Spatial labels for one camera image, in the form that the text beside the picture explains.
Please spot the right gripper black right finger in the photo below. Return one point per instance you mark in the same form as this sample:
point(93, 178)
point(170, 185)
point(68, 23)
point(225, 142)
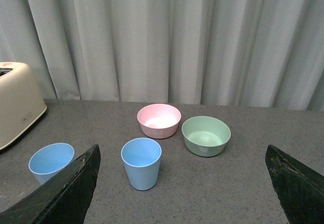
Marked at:
point(298, 187)

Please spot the light blue plastic cup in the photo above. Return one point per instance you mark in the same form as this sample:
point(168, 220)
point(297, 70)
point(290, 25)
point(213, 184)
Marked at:
point(141, 159)

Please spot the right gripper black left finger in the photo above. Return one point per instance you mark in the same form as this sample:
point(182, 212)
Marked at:
point(64, 198)

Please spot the grey white curtain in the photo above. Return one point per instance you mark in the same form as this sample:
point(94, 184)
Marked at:
point(266, 53)

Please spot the pink plastic bowl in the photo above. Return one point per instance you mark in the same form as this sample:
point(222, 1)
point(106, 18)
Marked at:
point(159, 120)

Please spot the green plastic bowl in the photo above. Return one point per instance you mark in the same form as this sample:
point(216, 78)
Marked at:
point(205, 136)

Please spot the cream white toaster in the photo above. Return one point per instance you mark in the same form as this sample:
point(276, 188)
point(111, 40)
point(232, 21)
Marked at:
point(22, 102)

